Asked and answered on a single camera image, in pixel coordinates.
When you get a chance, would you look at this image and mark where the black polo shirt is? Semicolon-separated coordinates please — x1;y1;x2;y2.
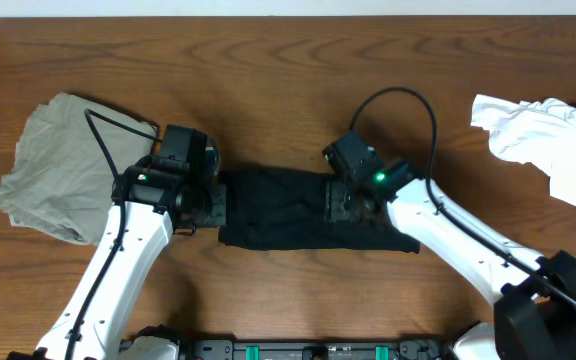
218;167;420;254

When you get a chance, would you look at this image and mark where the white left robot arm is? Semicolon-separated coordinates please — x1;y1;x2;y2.
29;161;226;360

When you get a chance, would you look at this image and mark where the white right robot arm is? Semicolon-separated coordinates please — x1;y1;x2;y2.
326;155;576;360

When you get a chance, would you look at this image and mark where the folded beige cloth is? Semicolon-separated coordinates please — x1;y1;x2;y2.
0;93;156;245

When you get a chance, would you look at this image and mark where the white garment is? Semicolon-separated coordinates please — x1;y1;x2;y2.
471;94;576;206

